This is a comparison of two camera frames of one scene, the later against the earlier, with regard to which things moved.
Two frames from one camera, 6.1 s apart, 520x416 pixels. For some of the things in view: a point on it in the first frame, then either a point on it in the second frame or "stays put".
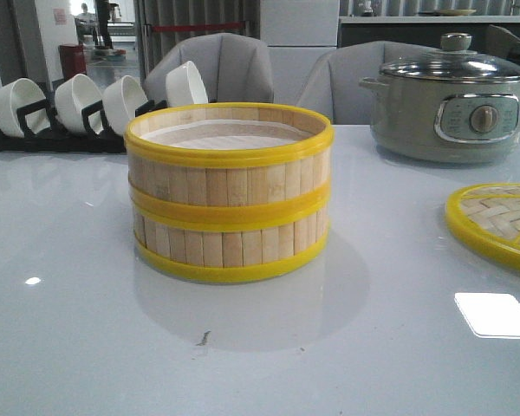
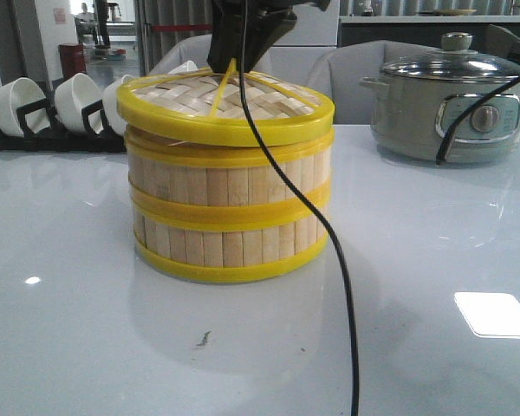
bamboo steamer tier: [229, 164] stays put
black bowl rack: [40, 136] stays put
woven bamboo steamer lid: [500, 220] → [211, 107]
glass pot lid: [456, 61] stays put
